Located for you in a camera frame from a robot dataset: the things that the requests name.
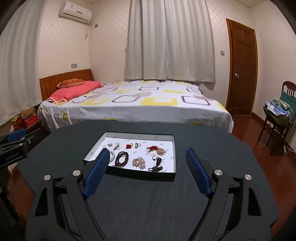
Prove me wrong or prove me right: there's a rose gold bead jewelry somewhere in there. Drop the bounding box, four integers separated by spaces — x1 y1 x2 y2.
156 148 166 156

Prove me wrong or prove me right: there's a red knot gold charm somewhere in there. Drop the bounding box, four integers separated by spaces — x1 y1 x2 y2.
147 146 159 153

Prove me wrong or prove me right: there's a dark green jewelry tray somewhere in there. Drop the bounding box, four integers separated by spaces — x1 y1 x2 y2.
84 132 176 182

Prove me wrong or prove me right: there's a yellow gift box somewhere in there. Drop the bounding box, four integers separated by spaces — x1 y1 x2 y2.
10 115 23 126

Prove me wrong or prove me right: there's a red gift box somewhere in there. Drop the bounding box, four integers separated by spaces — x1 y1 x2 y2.
23 114 40 128

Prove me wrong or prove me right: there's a brown teddy bear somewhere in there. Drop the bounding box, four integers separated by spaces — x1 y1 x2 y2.
20 108 35 120

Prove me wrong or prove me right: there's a wooden headboard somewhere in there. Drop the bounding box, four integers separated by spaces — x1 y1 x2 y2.
39 68 95 102

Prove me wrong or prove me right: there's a pink pillow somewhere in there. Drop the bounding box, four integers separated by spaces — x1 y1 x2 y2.
47 81 104 103

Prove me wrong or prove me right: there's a bed with patterned sheet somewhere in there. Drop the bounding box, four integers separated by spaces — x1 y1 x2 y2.
38 80 234 133

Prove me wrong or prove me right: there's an orange cushion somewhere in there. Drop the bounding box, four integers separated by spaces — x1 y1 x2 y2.
57 79 85 88

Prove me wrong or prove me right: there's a white jade bangle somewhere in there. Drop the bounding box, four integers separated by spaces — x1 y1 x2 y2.
109 150 115 163

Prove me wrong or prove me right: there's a silver leaf brooch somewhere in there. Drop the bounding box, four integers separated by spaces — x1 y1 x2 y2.
113 143 120 151

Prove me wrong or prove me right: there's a small red flower brooch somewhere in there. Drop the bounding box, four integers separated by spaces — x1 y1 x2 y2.
126 143 134 149

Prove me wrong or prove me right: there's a left side grey curtain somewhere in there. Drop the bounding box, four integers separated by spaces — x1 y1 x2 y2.
1 1 47 125

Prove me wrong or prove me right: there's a pile of clothes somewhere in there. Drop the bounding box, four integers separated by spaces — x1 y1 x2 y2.
264 91 295 127

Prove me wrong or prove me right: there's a white air conditioner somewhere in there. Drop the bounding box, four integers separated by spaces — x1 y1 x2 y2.
59 1 92 24

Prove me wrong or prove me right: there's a wooden chair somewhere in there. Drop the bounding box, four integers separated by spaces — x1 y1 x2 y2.
257 81 295 155

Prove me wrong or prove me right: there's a brown wooden door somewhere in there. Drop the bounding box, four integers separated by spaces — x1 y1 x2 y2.
226 19 258 115

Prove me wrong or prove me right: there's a grey window curtain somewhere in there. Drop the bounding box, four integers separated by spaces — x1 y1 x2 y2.
125 1 216 83

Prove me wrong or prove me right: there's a dark red bead bracelet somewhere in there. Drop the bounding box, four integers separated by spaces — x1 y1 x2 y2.
113 151 130 168

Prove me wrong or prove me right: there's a black cord necklace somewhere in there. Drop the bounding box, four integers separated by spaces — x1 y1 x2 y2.
147 156 165 172

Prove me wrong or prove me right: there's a pink bead cluster bracelet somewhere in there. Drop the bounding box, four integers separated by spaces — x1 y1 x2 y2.
131 156 147 170

